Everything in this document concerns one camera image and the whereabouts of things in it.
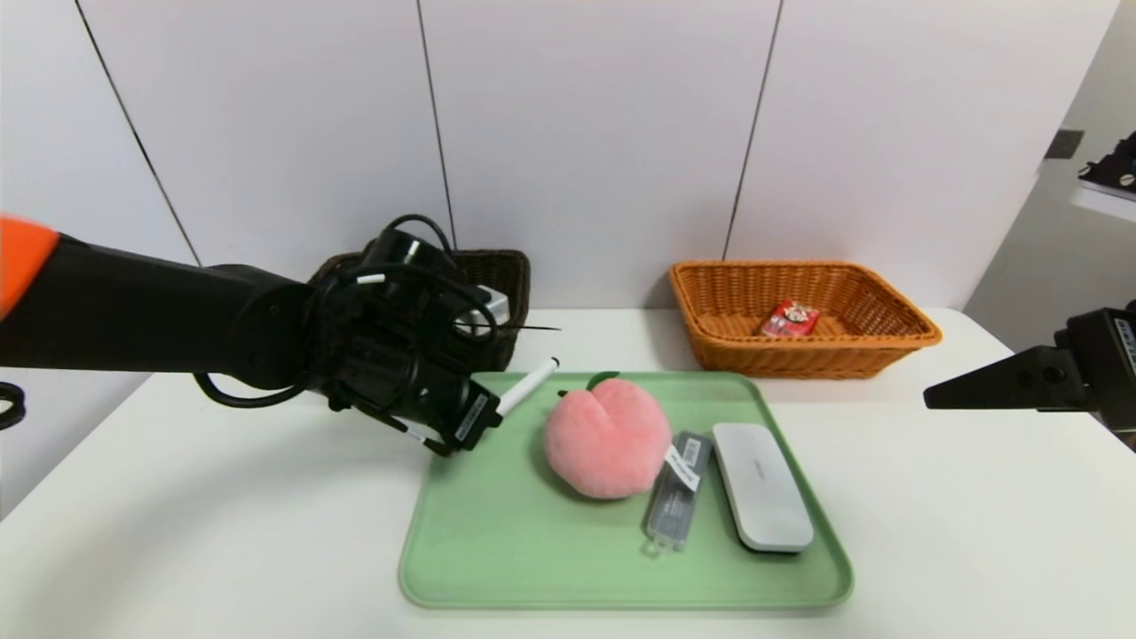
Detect clear grey plastic case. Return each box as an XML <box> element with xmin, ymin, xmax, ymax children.
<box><xmin>643</xmin><ymin>431</ymin><xmax>714</xmax><ymax>558</ymax></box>

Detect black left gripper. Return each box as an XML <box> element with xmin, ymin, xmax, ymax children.
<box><xmin>402</xmin><ymin>360</ymin><xmax>504</xmax><ymax>457</ymax></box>

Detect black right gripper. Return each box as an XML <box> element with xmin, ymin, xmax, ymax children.
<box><xmin>922</xmin><ymin>307</ymin><xmax>1136</xmax><ymax>452</ymax></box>

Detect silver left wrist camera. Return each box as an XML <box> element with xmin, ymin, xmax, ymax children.
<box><xmin>455</xmin><ymin>284</ymin><xmax>513</xmax><ymax>340</ymax></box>

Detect braided cable with white tag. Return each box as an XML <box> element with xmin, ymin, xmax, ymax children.
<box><xmin>337</xmin><ymin>390</ymin><xmax>455</xmax><ymax>459</ymax></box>

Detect white whiteboard eraser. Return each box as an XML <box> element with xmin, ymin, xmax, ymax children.
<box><xmin>711</xmin><ymin>422</ymin><xmax>816</xmax><ymax>555</ymax></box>

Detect orange wicker basket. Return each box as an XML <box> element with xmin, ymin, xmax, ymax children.
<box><xmin>667</xmin><ymin>259</ymin><xmax>943</xmax><ymax>381</ymax></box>

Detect white marker pen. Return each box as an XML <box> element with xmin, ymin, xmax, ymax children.
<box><xmin>495</xmin><ymin>357</ymin><xmax>561</xmax><ymax>418</ymax></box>

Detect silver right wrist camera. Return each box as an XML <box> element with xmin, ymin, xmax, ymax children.
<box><xmin>1069</xmin><ymin>180</ymin><xmax>1136</xmax><ymax>225</ymax></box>

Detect pink plush peach toy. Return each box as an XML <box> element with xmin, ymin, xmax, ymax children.
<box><xmin>543</xmin><ymin>371</ymin><xmax>702</xmax><ymax>500</ymax></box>

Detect red snack packet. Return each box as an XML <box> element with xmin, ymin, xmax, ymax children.
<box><xmin>761</xmin><ymin>300</ymin><xmax>821</xmax><ymax>338</ymax></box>

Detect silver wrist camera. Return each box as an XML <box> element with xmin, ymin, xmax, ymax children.
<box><xmin>1069</xmin><ymin>180</ymin><xmax>1136</xmax><ymax>225</ymax></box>
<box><xmin>455</xmin><ymin>284</ymin><xmax>513</xmax><ymax>340</ymax></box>

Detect light green plastic tray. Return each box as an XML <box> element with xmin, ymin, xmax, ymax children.
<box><xmin>398</xmin><ymin>370</ymin><xmax>855</xmax><ymax>611</ymax></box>

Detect dark brown wicker basket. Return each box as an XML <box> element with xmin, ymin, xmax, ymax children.
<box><xmin>306</xmin><ymin>249</ymin><xmax>532</xmax><ymax>374</ymax></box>

